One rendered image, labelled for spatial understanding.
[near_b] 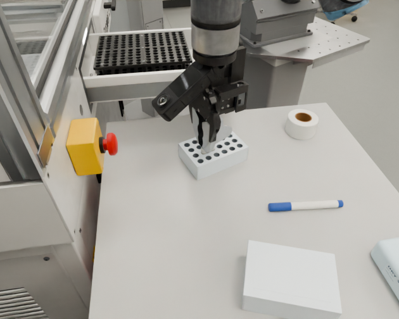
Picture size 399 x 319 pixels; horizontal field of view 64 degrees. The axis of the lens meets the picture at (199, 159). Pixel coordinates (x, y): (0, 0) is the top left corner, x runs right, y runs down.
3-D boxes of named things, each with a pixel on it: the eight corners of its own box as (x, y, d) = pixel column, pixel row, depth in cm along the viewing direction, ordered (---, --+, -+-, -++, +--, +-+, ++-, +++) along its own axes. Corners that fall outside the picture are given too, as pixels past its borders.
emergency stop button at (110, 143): (119, 145, 58) (115, 127, 56) (118, 159, 56) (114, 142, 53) (102, 146, 58) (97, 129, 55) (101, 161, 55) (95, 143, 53)
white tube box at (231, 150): (225, 138, 75) (227, 125, 72) (247, 159, 69) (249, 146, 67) (178, 156, 70) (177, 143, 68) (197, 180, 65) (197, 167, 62)
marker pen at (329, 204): (339, 202, 61) (341, 197, 60) (342, 209, 60) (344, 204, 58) (267, 206, 60) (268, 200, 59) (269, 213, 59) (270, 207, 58)
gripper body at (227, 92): (246, 113, 59) (254, 50, 51) (206, 127, 56) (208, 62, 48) (223, 93, 64) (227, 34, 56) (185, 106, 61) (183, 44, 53)
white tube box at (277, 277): (325, 271, 51) (334, 253, 47) (330, 328, 44) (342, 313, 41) (245, 257, 52) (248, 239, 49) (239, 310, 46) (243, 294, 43)
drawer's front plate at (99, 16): (111, 18, 116) (104, -16, 108) (106, 52, 95) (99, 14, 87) (106, 18, 116) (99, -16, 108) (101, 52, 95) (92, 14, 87)
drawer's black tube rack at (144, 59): (183, 53, 90) (183, 30, 86) (192, 85, 78) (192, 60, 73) (104, 59, 88) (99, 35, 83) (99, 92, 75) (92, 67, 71)
